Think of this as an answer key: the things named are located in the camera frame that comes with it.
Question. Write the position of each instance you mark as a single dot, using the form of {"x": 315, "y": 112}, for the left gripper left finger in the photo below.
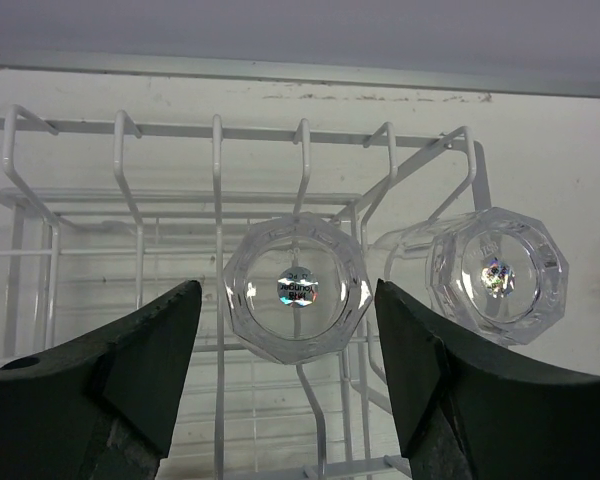
{"x": 103, "y": 405}

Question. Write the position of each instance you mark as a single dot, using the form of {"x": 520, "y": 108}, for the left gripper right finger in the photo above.
{"x": 467, "y": 408}

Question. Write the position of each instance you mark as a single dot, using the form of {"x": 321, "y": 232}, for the clear glass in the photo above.
{"x": 296, "y": 289}
{"x": 495, "y": 272}

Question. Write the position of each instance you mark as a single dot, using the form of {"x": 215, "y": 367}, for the white wire dish rack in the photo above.
{"x": 100, "y": 218}

